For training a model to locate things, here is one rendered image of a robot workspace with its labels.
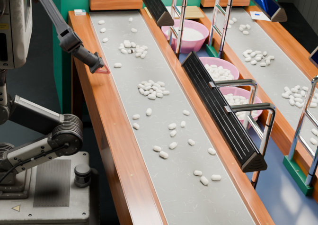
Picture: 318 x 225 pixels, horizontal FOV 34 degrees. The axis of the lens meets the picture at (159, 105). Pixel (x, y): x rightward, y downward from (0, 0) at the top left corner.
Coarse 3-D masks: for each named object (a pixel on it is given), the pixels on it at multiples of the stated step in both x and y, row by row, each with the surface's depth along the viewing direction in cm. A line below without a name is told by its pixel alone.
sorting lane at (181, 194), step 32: (96, 32) 288; (128, 32) 291; (128, 64) 263; (160, 64) 266; (128, 96) 239; (160, 128) 222; (192, 128) 224; (160, 160) 205; (192, 160) 207; (160, 192) 190; (192, 192) 192; (224, 192) 193; (192, 224) 179; (224, 224) 180
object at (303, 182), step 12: (312, 84) 195; (312, 96) 198; (300, 120) 205; (312, 120) 197; (300, 132) 208; (288, 156) 216; (312, 156) 199; (288, 168) 216; (312, 168) 200; (300, 180) 207; (312, 180) 202; (312, 192) 205
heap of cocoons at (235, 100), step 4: (224, 96) 247; (228, 96) 247; (232, 96) 247; (236, 96) 247; (240, 96) 247; (228, 100) 245; (232, 100) 244; (236, 100) 244; (240, 100) 245; (244, 100) 245; (232, 104) 241; (236, 104) 243; (240, 104) 245; (240, 112) 237; (244, 112) 237; (252, 112) 238; (256, 112) 239; (240, 116) 234; (244, 116) 235; (252, 116) 237
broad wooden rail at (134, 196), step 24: (72, 24) 288; (96, 48) 268; (96, 96) 232; (96, 120) 232; (120, 120) 219; (120, 144) 206; (120, 168) 195; (144, 168) 198; (120, 192) 191; (144, 192) 186; (120, 216) 195; (144, 216) 176
